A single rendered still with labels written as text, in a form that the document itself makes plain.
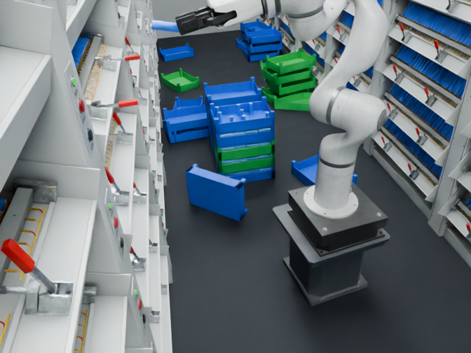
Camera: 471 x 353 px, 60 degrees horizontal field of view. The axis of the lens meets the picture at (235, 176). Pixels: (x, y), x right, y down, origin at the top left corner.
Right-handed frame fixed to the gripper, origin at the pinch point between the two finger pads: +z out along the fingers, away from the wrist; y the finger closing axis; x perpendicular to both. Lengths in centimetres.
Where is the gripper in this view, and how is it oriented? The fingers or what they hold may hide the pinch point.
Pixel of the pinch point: (187, 22)
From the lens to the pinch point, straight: 90.0
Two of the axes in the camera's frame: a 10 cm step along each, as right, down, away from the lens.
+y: 1.6, 5.5, -8.2
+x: 2.6, 7.7, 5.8
